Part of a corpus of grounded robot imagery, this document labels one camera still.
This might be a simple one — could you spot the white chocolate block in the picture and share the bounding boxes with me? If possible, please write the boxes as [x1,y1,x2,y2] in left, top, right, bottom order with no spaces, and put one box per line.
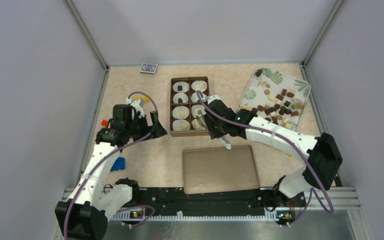
[192,120,202,130]

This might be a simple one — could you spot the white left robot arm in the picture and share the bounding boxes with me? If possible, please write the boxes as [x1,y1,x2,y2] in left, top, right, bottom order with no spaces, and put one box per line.
[55,101,167,240]

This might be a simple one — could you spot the floral white serving tray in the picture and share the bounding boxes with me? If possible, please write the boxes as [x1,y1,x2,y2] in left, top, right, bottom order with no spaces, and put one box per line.
[234,67,311,131]

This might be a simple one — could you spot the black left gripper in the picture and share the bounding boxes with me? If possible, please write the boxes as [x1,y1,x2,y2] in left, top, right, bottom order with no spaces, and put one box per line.
[125,110,167,142]

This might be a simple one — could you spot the brown chocolate box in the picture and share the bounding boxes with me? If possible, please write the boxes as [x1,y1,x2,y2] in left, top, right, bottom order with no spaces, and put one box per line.
[169,76,209,137]

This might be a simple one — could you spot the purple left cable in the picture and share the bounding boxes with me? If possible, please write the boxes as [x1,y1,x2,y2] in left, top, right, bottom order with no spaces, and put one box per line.
[62,91,159,240]

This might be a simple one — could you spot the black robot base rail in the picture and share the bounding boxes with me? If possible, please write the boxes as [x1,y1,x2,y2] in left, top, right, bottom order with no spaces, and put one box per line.
[122,187,306,217]

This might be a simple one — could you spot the red small block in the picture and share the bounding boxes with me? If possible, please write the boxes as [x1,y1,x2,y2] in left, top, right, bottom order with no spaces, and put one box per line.
[101,119,109,127]

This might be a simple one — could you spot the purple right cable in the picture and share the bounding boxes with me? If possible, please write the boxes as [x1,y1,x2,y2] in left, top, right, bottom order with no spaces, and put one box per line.
[195,90,335,227]

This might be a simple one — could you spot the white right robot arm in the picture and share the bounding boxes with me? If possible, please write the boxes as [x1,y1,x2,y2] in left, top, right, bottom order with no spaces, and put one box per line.
[202,95,343,206]

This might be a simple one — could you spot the blue toy car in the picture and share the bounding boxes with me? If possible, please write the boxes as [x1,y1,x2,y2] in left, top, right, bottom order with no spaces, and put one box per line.
[110,157,126,172]

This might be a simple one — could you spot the purple cable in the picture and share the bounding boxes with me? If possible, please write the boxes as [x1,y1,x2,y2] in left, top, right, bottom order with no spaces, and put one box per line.
[62,91,159,240]
[195,90,335,227]

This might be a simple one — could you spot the white paper cup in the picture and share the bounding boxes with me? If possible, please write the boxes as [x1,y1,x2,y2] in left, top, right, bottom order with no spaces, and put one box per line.
[172,119,191,132]
[191,118,205,131]
[190,92,207,103]
[191,80,208,93]
[191,104,206,118]
[172,106,190,120]

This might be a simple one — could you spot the gold box lid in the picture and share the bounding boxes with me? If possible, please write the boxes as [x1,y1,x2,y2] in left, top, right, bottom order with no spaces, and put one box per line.
[182,145,260,195]

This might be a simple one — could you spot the metal tweezers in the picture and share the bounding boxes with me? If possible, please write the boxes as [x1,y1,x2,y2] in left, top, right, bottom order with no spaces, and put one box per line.
[197,114,232,150]

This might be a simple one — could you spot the yellow block left side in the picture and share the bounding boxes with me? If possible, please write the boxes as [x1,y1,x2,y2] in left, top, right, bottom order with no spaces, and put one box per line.
[134,95,150,103]

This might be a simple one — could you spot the white chocolate piece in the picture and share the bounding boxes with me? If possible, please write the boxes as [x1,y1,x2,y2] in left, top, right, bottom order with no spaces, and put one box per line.
[178,111,186,117]

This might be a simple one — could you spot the blue playing card deck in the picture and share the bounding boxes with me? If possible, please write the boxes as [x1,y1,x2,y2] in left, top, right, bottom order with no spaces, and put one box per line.
[140,63,158,75]

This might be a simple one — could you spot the cream heart chocolate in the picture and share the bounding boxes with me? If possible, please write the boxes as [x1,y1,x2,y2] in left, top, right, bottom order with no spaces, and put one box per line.
[181,123,189,130]

